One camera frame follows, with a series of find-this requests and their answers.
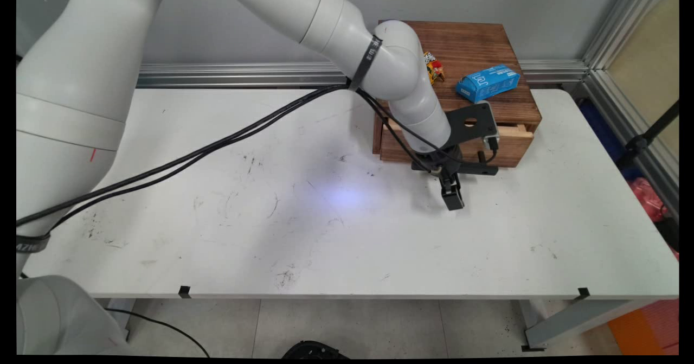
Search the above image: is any blue tissue pack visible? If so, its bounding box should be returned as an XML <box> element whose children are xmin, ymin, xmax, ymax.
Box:
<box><xmin>455</xmin><ymin>64</ymin><xmax>522</xmax><ymax>104</ymax></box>

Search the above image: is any black velcro cable strap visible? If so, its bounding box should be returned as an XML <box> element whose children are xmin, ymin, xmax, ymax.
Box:
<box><xmin>349</xmin><ymin>35</ymin><xmax>383</xmax><ymax>92</ymax></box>
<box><xmin>16</xmin><ymin>232</ymin><xmax>52</xmax><ymax>254</ymax></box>

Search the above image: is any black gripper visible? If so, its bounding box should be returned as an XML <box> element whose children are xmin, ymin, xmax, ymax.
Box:
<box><xmin>414</xmin><ymin>146</ymin><xmax>466</xmax><ymax>212</ymax></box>

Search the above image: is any wooden drawer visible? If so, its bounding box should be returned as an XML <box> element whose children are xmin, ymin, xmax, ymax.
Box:
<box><xmin>380</xmin><ymin>119</ymin><xmax>535</xmax><ymax>169</ymax></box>

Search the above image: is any wooden drawer cabinet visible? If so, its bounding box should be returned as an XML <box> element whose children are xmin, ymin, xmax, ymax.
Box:
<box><xmin>372</xmin><ymin>20</ymin><xmax>543</xmax><ymax>156</ymax></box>

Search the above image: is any pink plastic bag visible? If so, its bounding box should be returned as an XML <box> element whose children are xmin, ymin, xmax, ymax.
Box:
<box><xmin>628</xmin><ymin>177</ymin><xmax>669</xmax><ymax>223</ymax></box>

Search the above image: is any orange snack bag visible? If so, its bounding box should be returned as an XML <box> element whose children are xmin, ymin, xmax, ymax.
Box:
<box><xmin>423</xmin><ymin>51</ymin><xmax>446</xmax><ymax>86</ymax></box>

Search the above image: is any horizontal aluminium wall rail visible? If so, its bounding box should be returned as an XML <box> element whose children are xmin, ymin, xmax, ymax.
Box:
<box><xmin>136</xmin><ymin>60</ymin><xmax>589</xmax><ymax>90</ymax></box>

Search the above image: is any black round floor object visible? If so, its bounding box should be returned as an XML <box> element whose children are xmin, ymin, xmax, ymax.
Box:
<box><xmin>281</xmin><ymin>341</ymin><xmax>351</xmax><ymax>360</ymax></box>

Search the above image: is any grey straight table leg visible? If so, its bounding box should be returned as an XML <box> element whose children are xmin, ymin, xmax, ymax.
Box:
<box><xmin>104</xmin><ymin>298</ymin><xmax>136</xmax><ymax>343</ymax></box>

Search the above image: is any orange floor mat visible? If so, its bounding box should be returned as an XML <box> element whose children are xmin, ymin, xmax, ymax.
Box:
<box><xmin>606</xmin><ymin>299</ymin><xmax>679</xmax><ymax>356</ymax></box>

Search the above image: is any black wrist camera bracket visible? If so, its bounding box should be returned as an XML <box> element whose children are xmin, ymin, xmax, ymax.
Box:
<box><xmin>445</xmin><ymin>101</ymin><xmax>499</xmax><ymax>151</ymax></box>

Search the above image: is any black camera cable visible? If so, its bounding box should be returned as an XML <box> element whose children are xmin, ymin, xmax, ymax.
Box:
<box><xmin>16</xmin><ymin>82</ymin><xmax>498</xmax><ymax>228</ymax></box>

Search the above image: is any black floor cable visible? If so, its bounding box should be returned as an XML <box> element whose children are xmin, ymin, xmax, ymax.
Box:
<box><xmin>106</xmin><ymin>308</ymin><xmax>211</xmax><ymax>358</ymax></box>

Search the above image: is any black tripod stand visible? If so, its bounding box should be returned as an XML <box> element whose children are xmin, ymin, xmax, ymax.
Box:
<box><xmin>618</xmin><ymin>101</ymin><xmax>679</xmax><ymax>170</ymax></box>

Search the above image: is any grey angled table leg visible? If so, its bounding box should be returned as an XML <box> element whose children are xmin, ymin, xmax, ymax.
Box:
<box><xmin>522</xmin><ymin>298</ymin><xmax>660</xmax><ymax>353</ymax></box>

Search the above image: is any blue floor item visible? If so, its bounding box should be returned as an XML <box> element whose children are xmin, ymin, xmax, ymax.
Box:
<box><xmin>577</xmin><ymin>101</ymin><xmax>641</xmax><ymax>181</ymax></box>

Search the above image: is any aluminium corner frame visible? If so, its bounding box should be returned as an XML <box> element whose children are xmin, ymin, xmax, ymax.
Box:
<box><xmin>582</xmin><ymin>0</ymin><xmax>679</xmax><ymax>215</ymax></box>

